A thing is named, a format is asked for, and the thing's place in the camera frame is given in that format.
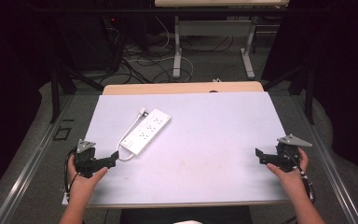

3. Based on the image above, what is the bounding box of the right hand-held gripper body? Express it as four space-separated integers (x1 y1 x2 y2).
274 133 313 174

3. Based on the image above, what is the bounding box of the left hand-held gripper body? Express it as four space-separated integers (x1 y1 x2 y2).
73 138 112 179

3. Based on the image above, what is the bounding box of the white power strip cable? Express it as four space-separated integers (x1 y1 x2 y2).
116 114 145 162

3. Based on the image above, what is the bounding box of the white power strip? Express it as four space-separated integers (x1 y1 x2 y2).
118 107 172 157

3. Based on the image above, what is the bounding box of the person's left hand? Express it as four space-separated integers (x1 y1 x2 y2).
66 154 109 203

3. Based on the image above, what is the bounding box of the person's right hand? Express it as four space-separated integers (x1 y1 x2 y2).
266 147 310 201

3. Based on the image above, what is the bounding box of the white table mat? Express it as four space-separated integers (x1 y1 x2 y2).
62 91 291 209

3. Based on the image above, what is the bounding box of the black metal stand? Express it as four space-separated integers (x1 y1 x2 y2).
49 60 105 124
261 60 315 126

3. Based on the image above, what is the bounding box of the person's dark clothed lap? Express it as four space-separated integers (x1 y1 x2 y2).
118 204 255 224

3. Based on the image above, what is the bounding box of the black equipment box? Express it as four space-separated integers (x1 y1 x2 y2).
54 14 124 73

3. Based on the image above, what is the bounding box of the white desk with metal legs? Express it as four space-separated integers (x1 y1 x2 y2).
154 0 291 80

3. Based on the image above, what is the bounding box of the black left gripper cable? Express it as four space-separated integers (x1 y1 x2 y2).
62 148 79 194

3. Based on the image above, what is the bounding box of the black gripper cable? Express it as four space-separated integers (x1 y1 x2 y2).
296 155 317 204
62 148 79 194

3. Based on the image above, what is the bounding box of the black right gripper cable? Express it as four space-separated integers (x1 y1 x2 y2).
296 155 317 204

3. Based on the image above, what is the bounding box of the metal floor rail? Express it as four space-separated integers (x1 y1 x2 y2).
288 92 358 224
0 92 76 224

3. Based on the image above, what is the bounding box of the tangle of black floor cables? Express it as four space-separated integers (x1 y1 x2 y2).
99 34 235 86

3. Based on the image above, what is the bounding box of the white floor cable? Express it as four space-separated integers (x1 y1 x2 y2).
126 16 195 83

